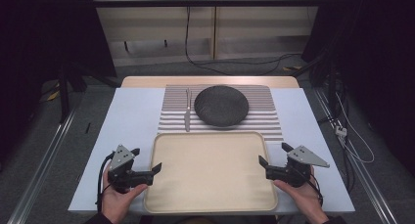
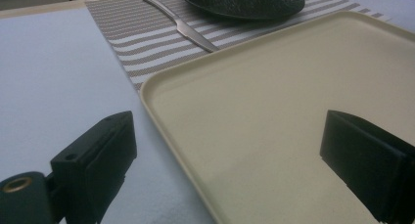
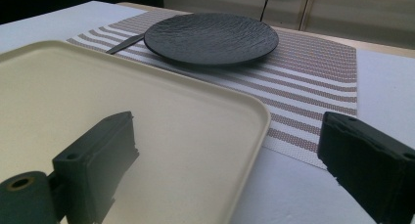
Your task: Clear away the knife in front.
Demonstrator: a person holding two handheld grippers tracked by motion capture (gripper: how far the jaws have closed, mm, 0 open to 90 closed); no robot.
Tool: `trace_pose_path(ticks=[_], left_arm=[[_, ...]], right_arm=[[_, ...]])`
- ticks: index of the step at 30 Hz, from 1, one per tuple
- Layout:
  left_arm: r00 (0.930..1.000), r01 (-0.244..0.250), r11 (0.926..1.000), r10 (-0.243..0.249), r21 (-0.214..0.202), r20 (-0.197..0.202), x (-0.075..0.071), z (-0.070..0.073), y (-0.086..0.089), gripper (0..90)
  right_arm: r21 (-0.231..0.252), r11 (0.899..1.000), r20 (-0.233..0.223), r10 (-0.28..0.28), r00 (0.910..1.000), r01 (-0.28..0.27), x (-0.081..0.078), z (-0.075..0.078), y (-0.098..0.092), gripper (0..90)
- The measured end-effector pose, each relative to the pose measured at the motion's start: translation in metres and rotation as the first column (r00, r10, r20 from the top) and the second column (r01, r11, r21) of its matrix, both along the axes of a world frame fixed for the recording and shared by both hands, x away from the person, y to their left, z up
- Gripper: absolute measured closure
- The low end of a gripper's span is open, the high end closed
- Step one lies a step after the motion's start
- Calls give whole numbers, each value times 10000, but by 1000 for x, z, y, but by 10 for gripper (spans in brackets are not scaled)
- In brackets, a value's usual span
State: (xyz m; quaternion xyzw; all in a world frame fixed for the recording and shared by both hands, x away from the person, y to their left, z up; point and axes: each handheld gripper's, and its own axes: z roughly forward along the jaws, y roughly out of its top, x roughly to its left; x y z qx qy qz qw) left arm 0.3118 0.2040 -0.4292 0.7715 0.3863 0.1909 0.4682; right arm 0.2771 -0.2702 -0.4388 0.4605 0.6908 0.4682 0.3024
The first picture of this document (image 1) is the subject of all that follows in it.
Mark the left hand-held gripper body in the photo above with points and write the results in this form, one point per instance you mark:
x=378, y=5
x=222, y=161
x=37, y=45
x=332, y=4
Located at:
x=121, y=158

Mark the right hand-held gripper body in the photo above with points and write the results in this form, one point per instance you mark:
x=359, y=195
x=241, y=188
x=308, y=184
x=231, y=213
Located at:
x=295, y=171

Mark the person's right hand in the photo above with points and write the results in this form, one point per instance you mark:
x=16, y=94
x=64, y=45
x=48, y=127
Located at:
x=301, y=198

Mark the person's left hand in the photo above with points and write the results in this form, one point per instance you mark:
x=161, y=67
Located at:
x=117, y=201

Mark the white table board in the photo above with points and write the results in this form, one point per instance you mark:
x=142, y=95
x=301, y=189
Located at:
x=137, y=119

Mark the striped placemat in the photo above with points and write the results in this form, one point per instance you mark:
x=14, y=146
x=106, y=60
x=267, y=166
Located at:
x=267, y=113

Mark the beige rectangular tray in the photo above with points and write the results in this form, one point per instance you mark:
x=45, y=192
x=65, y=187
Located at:
x=208, y=175

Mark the white power adapter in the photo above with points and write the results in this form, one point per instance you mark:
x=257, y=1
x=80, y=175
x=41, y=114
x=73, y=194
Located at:
x=341, y=130

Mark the silver table knife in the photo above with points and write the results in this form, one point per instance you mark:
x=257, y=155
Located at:
x=187, y=114

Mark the wooden table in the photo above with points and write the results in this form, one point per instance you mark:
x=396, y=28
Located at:
x=147, y=81

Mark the dark grey round plate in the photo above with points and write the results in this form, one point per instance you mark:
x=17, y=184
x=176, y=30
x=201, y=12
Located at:
x=221, y=105

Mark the black metal stand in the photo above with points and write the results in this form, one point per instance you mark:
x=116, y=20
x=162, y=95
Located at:
x=63, y=93

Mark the aluminium floor rail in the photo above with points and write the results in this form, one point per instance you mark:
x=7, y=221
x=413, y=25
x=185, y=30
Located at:
x=362, y=171
x=42, y=165

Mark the beige wall cabinet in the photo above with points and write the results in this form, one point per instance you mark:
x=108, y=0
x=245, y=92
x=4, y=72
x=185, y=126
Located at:
x=261, y=28

